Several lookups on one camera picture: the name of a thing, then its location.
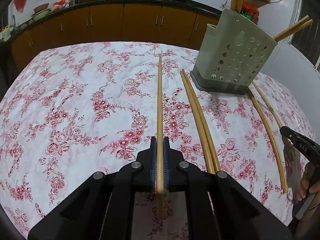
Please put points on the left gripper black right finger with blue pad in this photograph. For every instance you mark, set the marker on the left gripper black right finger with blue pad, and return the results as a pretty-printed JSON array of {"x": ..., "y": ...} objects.
[{"x": 217, "y": 206}]

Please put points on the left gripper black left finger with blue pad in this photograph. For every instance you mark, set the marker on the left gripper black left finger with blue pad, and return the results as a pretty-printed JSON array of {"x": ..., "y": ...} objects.
[{"x": 102, "y": 206}]

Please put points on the brown lower kitchen cabinets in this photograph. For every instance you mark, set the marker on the brown lower kitchen cabinets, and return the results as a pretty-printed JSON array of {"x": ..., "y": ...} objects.
[{"x": 139, "y": 22}]

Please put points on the person's right hand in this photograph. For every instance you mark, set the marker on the person's right hand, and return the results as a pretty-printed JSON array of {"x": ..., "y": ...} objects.
[{"x": 304, "y": 185}]

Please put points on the wooden chopstick right outer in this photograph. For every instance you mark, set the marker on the wooden chopstick right outer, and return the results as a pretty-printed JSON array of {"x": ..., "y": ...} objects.
[{"x": 268, "y": 105}]

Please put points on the wooden chopstick right inner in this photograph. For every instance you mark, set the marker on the wooden chopstick right inner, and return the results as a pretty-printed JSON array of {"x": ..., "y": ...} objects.
[{"x": 272, "y": 139}]

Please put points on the wooden chopstick middle left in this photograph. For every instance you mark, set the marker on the wooden chopstick middle left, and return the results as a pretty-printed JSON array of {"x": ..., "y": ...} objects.
[{"x": 197, "y": 124}]

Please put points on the floral red white tablecloth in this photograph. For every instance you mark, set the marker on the floral red white tablecloth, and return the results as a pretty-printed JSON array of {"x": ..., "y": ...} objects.
[{"x": 92, "y": 107}]

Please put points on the right barred window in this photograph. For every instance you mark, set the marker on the right barred window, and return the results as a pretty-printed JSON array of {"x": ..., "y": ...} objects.
[{"x": 306, "y": 42}]

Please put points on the green perforated utensil holder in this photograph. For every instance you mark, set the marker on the green perforated utensil holder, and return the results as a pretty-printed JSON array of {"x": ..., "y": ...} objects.
[{"x": 231, "y": 55}]

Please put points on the chopstick in holder slanted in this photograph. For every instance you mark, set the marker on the chopstick in holder slanted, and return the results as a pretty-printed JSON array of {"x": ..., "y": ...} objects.
[{"x": 301, "y": 24}]

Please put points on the red plastic bag right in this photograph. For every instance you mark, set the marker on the red plastic bag right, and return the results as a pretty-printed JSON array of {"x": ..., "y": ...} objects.
[{"x": 249, "y": 11}]

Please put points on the green bowl with red lid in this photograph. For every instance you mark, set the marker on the green bowl with red lid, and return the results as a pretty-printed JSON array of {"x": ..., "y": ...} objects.
[{"x": 41, "y": 11}]

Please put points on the red wall decoration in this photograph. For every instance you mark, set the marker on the red wall decoration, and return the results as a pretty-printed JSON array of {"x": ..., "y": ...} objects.
[{"x": 19, "y": 5}]

